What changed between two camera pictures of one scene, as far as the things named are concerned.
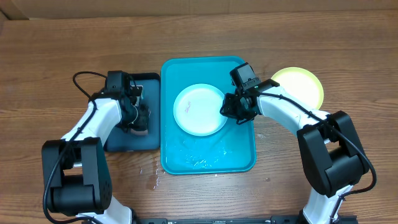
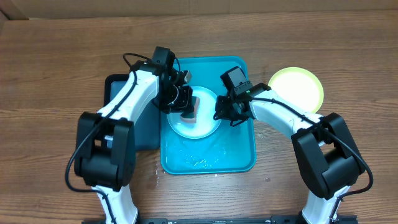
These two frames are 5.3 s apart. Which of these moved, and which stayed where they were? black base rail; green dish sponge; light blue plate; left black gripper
Moved: left black gripper; green dish sponge; light blue plate
Stayed: black base rail
